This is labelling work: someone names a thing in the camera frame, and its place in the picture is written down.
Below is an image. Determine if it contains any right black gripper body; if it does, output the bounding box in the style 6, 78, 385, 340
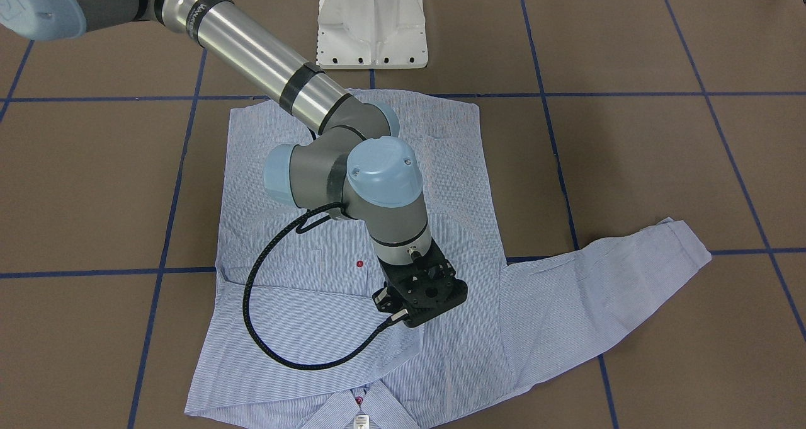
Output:
372, 241, 467, 328

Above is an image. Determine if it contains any light blue striped shirt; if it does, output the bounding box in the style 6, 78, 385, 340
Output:
184, 90, 712, 428

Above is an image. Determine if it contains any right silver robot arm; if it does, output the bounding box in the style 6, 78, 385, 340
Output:
2, 0, 467, 328

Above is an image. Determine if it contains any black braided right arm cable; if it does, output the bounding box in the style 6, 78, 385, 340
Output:
242, 202, 404, 372

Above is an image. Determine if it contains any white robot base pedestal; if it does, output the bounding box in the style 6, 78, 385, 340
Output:
315, 0, 429, 70

